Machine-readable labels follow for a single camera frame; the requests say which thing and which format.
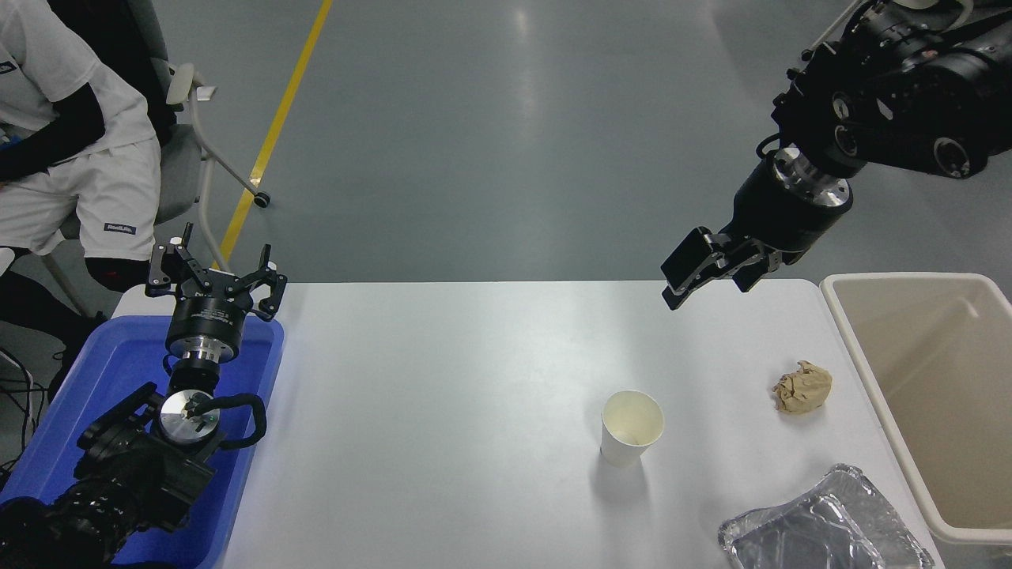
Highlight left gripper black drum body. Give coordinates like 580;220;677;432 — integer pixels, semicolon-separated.
166;273;254;349

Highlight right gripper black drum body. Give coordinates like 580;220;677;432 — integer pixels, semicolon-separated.
731;158;833;255

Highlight silver foil tray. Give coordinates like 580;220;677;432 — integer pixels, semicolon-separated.
717;463;938;569

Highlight crumpled tan paper ball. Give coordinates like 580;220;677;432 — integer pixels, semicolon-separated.
772;360;833;415

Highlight grey black office chair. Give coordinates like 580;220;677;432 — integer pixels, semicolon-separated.
40;0;271;317

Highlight white paper cup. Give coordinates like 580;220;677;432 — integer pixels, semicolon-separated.
599;390;665;467

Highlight person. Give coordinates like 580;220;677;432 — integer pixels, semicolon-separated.
0;0;163;400

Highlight blue plastic tray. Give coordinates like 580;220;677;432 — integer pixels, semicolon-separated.
0;315;285;569

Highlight large pale bin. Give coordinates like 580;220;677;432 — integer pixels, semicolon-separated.
820;273;1012;546

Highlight black floor cables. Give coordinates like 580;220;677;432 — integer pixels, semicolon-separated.
0;348;40;475

